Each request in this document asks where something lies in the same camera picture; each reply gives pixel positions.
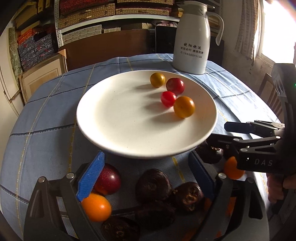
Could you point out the brown wooden board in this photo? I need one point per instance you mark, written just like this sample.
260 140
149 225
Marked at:
104 46

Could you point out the white metal shelf rack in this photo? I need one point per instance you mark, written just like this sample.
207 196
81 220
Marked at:
115 19

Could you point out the white thermos jug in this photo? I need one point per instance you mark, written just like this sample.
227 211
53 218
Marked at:
190 41

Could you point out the orange cherry tomato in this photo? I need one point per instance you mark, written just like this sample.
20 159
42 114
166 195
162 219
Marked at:
184 106
96 207

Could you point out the white plate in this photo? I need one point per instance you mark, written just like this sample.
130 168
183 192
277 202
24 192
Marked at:
129 120

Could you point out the green patterned box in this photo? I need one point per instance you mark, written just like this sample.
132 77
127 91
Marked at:
15 51

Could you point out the dark red cherry tomato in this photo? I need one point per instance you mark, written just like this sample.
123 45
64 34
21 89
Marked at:
175 86

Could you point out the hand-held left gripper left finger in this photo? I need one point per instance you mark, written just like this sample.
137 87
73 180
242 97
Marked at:
90 179

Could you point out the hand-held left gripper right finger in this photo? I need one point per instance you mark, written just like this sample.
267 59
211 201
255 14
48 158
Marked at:
201 176

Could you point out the stack of orange boxes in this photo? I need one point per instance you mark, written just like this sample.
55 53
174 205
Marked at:
27 36

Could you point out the blue checked tablecloth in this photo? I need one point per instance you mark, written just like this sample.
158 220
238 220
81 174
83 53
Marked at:
46 139

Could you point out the beige wooden picture frame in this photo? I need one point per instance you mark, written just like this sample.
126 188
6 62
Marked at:
39 78

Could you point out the bright window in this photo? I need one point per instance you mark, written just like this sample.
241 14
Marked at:
277 34

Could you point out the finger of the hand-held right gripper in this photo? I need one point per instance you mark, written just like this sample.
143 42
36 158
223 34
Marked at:
261 128
231 143

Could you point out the dark wooden chair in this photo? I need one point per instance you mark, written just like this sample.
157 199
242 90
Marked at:
263 80

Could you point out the small red cherry tomato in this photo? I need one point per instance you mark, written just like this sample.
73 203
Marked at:
168 99

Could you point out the yellow cherry tomato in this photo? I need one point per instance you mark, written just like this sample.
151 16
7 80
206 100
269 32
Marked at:
157 80

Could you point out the stack of brown cardboard boxes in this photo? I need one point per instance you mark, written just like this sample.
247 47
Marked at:
30 14

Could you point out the person's right hand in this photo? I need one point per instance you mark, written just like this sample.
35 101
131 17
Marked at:
275 188

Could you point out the stack of woven flat boxes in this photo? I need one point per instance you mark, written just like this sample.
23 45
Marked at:
87 11

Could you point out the patterned curtain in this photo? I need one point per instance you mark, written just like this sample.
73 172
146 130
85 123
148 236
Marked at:
248 30

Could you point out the stack of blue floral boxes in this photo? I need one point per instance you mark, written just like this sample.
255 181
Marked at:
32 53

